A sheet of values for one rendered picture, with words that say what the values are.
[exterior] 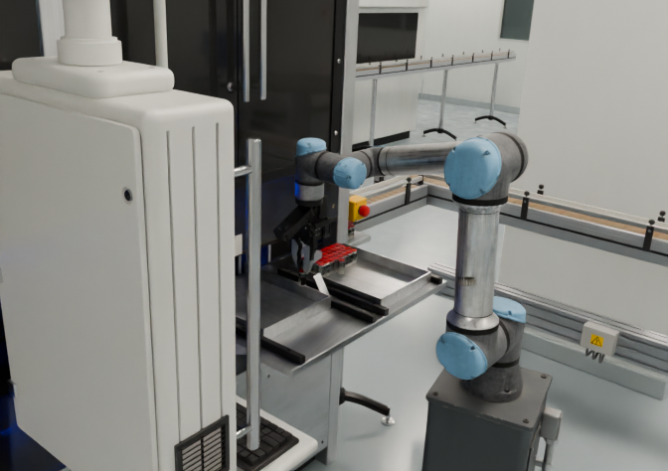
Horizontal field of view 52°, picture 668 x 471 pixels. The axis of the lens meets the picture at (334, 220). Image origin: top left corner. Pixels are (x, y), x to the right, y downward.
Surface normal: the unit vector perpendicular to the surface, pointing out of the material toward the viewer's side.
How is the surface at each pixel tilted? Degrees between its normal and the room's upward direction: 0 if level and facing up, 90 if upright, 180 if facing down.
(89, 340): 90
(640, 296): 90
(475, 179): 82
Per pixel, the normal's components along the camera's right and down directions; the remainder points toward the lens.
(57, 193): -0.63, 0.23
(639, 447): 0.04, -0.94
